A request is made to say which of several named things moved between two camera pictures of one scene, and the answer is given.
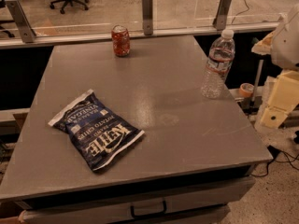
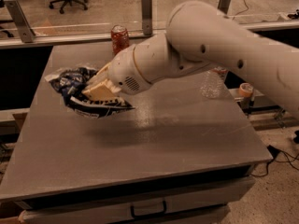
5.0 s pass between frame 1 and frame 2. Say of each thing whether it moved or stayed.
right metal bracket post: stayed
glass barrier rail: stayed
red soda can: stayed
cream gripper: moved
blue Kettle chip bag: moved
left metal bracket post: stayed
